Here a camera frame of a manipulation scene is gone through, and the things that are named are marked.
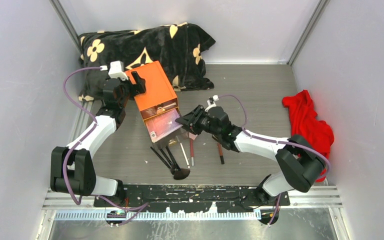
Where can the orange drawer organizer box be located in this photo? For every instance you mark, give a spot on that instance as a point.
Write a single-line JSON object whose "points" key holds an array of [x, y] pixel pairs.
{"points": [[159, 104]]}

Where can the black fan makeup brush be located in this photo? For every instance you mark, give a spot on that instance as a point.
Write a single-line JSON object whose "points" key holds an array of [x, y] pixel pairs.
{"points": [[179, 173]]}

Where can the orange brown lip pen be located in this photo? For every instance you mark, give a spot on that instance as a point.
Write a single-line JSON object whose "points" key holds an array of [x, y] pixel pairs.
{"points": [[220, 152]]}

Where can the red cloth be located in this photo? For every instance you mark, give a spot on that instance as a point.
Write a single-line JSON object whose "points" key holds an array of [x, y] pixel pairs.
{"points": [[304, 121]]}

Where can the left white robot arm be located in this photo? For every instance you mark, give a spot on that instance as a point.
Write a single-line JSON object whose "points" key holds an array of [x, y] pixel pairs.
{"points": [[72, 170]]}

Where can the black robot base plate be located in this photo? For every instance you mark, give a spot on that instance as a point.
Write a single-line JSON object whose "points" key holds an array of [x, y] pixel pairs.
{"points": [[190, 198]]}

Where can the clear drawer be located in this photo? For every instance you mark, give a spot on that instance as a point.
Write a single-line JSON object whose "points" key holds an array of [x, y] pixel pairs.
{"points": [[173, 138]]}

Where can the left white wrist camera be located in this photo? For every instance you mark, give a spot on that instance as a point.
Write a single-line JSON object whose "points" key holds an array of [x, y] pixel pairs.
{"points": [[116, 71]]}

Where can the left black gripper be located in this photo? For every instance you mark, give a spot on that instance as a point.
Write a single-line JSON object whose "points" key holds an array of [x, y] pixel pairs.
{"points": [[139, 87]]}

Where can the black floral plush blanket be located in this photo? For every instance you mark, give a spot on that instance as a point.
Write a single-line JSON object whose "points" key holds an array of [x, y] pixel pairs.
{"points": [[177, 47]]}

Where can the white silver pencil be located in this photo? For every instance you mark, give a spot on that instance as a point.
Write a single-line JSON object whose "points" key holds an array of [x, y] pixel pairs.
{"points": [[185, 155]]}

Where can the small pink card box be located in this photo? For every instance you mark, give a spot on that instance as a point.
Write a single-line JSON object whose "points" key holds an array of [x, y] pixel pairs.
{"points": [[192, 136]]}

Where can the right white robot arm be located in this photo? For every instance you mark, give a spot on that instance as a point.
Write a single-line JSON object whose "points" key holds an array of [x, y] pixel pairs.
{"points": [[300, 165]]}

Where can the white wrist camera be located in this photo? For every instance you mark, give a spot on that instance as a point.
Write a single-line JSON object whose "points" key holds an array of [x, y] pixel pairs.
{"points": [[116, 71], [212, 102]]}

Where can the black round makeup brush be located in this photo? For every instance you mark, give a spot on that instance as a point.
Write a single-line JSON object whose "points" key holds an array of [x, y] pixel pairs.
{"points": [[172, 165]]}

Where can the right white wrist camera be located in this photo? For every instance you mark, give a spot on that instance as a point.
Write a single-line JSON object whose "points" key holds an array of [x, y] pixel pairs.
{"points": [[212, 102]]}

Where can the pink holographic eyeshadow palette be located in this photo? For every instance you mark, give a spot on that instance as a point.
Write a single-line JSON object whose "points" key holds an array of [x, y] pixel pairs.
{"points": [[160, 126]]}

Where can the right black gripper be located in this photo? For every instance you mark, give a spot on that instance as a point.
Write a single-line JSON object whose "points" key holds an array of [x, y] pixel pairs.
{"points": [[189, 121]]}

